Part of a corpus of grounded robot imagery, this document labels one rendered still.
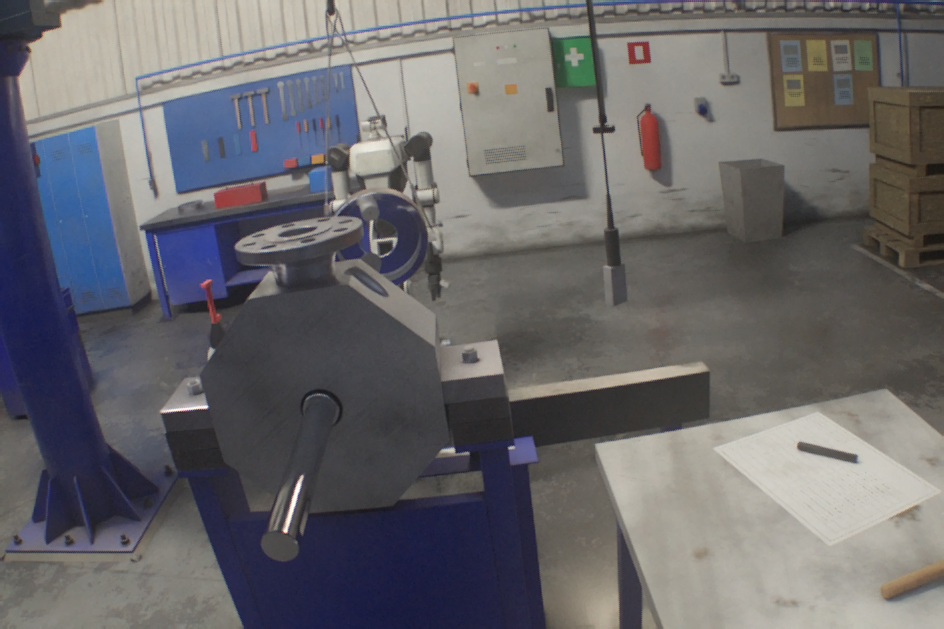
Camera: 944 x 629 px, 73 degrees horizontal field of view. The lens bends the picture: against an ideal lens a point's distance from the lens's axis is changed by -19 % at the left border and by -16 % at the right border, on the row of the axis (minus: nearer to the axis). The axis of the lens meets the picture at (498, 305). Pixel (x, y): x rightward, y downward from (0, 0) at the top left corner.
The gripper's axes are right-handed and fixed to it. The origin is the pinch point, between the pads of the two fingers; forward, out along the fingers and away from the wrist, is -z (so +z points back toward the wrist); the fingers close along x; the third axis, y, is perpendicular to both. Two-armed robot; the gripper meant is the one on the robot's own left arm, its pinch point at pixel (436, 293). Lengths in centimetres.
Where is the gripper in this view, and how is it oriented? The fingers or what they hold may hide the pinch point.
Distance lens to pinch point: 389.0
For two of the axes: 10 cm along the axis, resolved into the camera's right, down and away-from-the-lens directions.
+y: 9.9, -0.7, -1.4
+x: -1.3, 1.3, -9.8
